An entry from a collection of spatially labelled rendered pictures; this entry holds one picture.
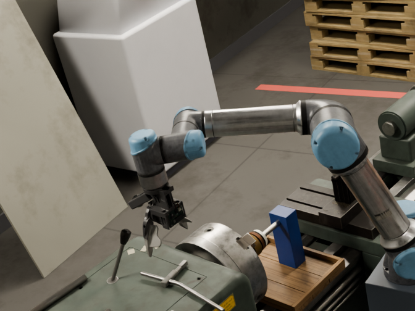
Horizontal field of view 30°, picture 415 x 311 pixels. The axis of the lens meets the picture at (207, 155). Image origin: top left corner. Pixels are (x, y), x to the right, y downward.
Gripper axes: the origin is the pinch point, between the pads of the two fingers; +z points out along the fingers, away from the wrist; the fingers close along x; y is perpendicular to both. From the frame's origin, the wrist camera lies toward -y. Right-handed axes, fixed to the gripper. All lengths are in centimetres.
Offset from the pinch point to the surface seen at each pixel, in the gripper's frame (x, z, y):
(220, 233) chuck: 27.3, 17.0, -8.6
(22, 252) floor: 77, 141, -267
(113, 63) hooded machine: 178, 48, -251
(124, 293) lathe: -11.2, 14.8, -12.3
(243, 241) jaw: 30.6, 20.5, -2.8
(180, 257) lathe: 9.6, 14.9, -9.3
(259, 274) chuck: 28.2, 30.0, 3.7
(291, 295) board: 44, 52, 0
